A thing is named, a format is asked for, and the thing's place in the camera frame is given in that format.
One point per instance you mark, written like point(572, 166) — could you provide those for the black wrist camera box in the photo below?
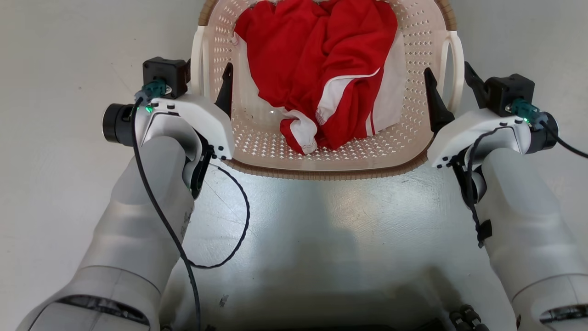
point(507, 89)
point(167, 70)

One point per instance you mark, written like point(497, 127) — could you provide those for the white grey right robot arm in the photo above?
point(528, 230)

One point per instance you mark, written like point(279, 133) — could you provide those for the red garment with white trim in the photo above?
point(312, 59)

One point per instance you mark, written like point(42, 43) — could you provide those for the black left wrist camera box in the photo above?
point(167, 70)

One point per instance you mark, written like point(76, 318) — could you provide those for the beige perforated plastic laundry basket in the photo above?
point(266, 142)

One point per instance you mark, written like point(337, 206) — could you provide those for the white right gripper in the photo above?
point(468, 126)

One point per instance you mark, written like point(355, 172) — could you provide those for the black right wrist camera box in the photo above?
point(507, 89)

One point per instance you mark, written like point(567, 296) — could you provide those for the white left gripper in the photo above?
point(202, 117)

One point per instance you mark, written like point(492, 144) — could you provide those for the black robot base plugs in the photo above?
point(466, 318)

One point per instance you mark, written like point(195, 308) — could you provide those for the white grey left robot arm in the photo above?
point(133, 230)

